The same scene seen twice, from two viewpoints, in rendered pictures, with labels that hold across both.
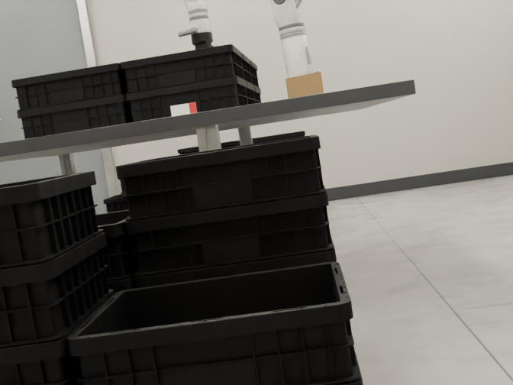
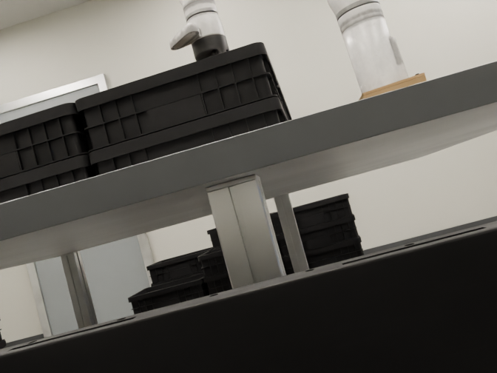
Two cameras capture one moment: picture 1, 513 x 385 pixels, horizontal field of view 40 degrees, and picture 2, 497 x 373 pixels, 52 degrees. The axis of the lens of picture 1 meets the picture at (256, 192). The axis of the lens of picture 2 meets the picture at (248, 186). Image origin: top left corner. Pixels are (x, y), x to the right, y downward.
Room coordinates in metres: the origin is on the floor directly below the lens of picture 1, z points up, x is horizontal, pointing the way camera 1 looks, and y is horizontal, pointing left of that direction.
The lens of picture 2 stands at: (1.46, 0.09, 0.62)
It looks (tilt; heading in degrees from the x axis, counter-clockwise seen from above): 3 degrees up; 1
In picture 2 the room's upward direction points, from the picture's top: 15 degrees counter-clockwise
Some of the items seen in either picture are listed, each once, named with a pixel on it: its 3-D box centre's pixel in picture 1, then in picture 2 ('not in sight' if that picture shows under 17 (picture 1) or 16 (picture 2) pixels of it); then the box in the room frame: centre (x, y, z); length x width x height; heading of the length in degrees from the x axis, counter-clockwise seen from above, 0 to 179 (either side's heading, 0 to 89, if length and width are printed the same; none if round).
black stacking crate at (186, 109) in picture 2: (185, 74); (191, 114); (2.58, 0.19, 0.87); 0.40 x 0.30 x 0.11; 84
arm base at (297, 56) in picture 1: (296, 53); (371, 51); (2.51, -0.21, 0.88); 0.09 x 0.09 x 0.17; 0
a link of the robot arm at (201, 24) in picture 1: (195, 25); (197, 27); (2.50, 0.12, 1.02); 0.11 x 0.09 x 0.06; 129
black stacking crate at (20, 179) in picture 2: (85, 120); (42, 207); (2.62, 0.59, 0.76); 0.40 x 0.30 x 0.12; 84
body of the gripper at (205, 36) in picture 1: (203, 45); (214, 60); (2.51, 0.11, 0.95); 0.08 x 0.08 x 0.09
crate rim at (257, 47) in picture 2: (183, 60); (186, 92); (2.58, 0.19, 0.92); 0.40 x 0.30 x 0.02; 84
